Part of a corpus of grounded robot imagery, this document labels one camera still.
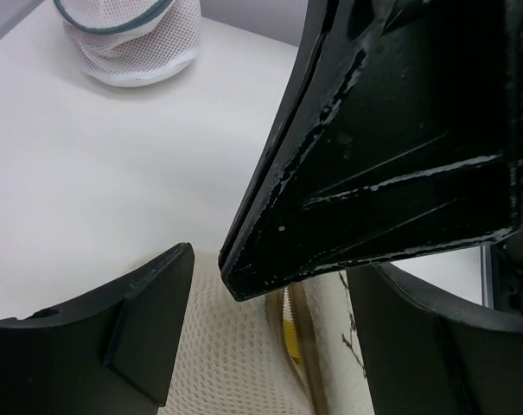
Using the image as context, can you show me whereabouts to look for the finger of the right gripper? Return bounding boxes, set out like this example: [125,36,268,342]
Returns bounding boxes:
[219,1,523,301]

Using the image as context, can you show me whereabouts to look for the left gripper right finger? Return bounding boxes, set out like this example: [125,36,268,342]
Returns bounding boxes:
[347,264,523,415]

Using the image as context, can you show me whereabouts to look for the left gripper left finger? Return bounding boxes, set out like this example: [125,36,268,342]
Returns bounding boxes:
[0,243,195,414]

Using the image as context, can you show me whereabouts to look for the beige mesh laundry bag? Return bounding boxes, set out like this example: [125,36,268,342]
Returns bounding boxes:
[162,252,373,414]

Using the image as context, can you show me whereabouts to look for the yellow bra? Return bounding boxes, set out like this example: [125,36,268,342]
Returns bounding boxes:
[283,320,301,366]

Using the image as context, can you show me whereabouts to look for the white blue-rimmed laundry bag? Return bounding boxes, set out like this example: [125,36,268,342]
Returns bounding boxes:
[54,0,201,87]

